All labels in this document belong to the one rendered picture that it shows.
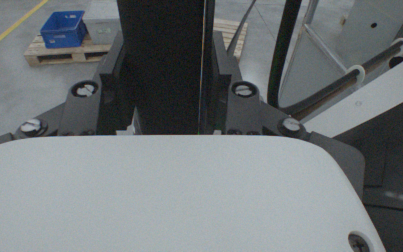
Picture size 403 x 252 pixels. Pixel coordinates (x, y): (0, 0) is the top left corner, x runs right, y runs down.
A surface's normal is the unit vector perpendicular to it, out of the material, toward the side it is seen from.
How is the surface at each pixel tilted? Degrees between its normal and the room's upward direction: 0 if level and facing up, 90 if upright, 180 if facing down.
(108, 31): 95
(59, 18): 90
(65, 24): 89
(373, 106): 50
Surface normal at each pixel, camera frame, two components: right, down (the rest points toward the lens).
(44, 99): 0.04, -0.70
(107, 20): 0.17, 0.71
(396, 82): -0.73, -0.45
